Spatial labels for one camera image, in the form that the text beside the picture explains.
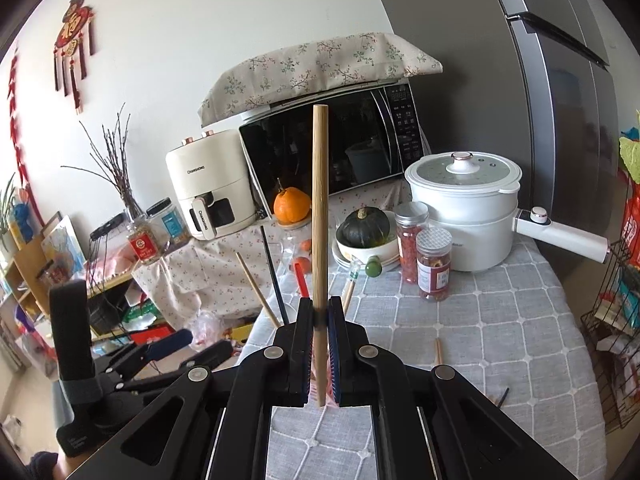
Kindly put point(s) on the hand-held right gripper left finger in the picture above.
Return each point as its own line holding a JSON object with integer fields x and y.
{"x": 299, "y": 355}

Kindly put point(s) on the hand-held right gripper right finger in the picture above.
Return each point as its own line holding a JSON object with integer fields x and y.
{"x": 337, "y": 355}

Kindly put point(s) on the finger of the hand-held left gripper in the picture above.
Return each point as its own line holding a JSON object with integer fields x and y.
{"x": 210, "y": 352}
{"x": 167, "y": 344}

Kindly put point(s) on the red chopstick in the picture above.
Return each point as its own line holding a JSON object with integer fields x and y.
{"x": 301, "y": 280}

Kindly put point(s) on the plain wooden chopstick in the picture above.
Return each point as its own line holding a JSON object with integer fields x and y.
{"x": 439, "y": 351}
{"x": 255, "y": 285}
{"x": 320, "y": 210}

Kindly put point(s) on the black chopstick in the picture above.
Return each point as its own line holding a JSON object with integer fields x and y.
{"x": 273, "y": 275}

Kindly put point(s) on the person's left forearm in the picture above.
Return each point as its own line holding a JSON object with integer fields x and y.
{"x": 45, "y": 465}

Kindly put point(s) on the red box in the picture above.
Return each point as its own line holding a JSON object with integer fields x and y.
{"x": 150, "y": 335}

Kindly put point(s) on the translucent plastic bag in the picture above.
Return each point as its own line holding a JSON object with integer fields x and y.
{"x": 210, "y": 327}

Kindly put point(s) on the yellow cardboard box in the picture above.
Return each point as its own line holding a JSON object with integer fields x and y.
{"x": 240, "y": 335}

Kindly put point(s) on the green packet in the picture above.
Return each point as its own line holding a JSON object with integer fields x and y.
{"x": 140, "y": 315}

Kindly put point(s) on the wooden shelf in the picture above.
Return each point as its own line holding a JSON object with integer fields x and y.
{"x": 25, "y": 270}

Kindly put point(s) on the pink cloth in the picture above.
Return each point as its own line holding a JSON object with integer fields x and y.
{"x": 115, "y": 266}

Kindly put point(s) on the green round lid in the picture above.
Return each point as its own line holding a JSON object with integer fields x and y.
{"x": 372, "y": 266}

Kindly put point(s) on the red label jar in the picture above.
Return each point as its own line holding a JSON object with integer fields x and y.
{"x": 142, "y": 245}

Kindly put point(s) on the white bowl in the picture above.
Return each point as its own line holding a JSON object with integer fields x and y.
{"x": 345, "y": 252}

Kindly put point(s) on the small red tomato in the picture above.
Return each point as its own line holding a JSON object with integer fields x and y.
{"x": 306, "y": 245}

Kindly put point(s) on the blue label jar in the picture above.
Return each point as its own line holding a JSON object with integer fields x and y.
{"x": 167, "y": 225}

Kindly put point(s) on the black power strip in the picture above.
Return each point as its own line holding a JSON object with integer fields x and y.
{"x": 107, "y": 226}

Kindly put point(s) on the short labelled jar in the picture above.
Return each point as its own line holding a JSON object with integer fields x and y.
{"x": 434, "y": 270}

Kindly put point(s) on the dark green squash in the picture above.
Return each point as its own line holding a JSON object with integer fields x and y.
{"x": 365, "y": 227}

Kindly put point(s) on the tall jar of red contents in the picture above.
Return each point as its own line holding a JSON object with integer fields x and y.
{"x": 411, "y": 245}

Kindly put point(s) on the glass vase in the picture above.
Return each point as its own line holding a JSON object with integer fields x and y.
{"x": 134, "y": 210}

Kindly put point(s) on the orange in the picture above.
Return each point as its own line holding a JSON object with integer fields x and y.
{"x": 291, "y": 206}

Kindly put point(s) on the green potted plant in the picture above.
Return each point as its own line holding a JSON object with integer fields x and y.
{"x": 7, "y": 205}

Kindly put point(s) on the grey checked tablecloth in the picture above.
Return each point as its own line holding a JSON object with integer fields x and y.
{"x": 500, "y": 340}

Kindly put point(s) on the cream air fryer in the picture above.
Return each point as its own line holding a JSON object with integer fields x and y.
{"x": 210, "y": 175}

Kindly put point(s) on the dry twig bunch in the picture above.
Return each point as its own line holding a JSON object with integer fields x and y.
{"x": 112, "y": 165}

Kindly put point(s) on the white electric pot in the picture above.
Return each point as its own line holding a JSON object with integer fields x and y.
{"x": 475, "y": 230}

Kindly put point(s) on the black microwave oven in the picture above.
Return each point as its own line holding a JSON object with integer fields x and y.
{"x": 370, "y": 145}

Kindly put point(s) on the white pot lid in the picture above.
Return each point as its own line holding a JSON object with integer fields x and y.
{"x": 460, "y": 170}

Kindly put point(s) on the red hanging strand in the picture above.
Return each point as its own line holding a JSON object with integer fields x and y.
{"x": 17, "y": 125}

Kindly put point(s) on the floral cushion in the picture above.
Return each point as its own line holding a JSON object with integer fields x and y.
{"x": 310, "y": 70}

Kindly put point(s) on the red plastic bag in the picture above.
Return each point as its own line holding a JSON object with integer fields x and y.
{"x": 631, "y": 230}

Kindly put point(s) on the grey refrigerator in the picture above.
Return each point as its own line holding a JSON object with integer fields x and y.
{"x": 500, "y": 60}

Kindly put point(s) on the picture frame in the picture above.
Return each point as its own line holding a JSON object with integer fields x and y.
{"x": 62, "y": 247}

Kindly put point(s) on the red knot wall decoration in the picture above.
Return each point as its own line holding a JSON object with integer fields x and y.
{"x": 72, "y": 35}

